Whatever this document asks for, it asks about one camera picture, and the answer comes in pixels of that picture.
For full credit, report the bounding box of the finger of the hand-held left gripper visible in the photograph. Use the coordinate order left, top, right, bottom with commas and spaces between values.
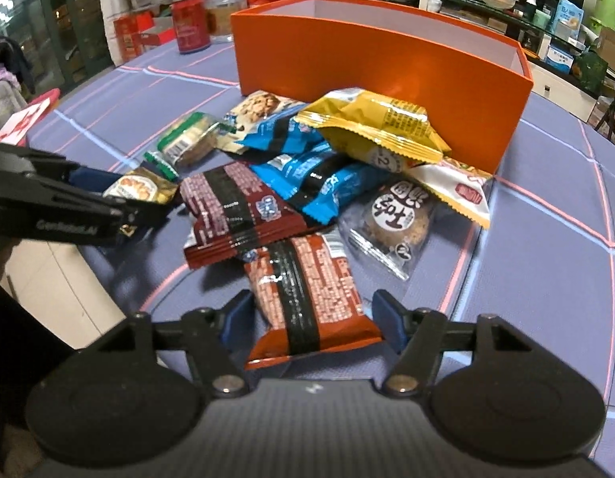
0, 142, 116, 197
0, 179, 176, 249

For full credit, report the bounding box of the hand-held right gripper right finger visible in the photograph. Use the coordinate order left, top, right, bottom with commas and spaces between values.
371, 289, 540, 399

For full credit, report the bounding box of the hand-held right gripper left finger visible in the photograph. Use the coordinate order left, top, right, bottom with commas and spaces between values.
88, 289, 256, 399

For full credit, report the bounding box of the dark blue gold packet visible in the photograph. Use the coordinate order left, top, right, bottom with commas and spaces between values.
102, 167, 181, 238

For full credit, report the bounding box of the brown orange snack packet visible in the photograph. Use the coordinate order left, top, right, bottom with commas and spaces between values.
243, 231, 384, 370

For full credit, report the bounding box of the round cookie clear packet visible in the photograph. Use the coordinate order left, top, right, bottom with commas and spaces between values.
339, 179, 438, 282

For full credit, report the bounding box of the maroon packet pink print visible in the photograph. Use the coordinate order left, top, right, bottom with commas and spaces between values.
180, 161, 321, 270

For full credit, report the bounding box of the yellow snack packet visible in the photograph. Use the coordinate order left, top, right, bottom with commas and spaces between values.
294, 87, 452, 167

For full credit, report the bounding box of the cookie print snack packet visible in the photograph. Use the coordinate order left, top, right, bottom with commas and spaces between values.
218, 90, 308, 155

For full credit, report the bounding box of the orange cardboard box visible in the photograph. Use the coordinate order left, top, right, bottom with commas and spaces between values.
230, 0, 534, 175

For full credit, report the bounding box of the red white card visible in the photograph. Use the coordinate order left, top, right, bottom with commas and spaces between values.
0, 88, 62, 147

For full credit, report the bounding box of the green white snack packet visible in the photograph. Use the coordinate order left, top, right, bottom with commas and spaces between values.
143, 112, 219, 182

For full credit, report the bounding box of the cream packet yellow edge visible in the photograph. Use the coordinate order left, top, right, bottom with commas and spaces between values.
404, 157, 494, 230

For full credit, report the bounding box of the purple plaid tablecloth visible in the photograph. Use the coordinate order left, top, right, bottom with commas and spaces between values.
26, 40, 615, 459

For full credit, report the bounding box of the red carton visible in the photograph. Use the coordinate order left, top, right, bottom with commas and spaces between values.
113, 12, 176, 61

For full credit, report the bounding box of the red drink can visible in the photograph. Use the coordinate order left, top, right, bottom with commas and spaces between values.
170, 0, 212, 55

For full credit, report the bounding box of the glass cup with drink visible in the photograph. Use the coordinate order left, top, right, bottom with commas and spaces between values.
205, 0, 249, 43

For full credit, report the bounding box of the glass top television stand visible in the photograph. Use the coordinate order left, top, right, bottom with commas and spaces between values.
367, 0, 602, 123

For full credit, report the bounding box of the dark green bag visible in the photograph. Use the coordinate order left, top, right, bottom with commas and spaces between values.
571, 50, 609, 95

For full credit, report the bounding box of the tall blue white box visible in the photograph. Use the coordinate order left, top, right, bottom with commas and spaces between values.
554, 0, 584, 43

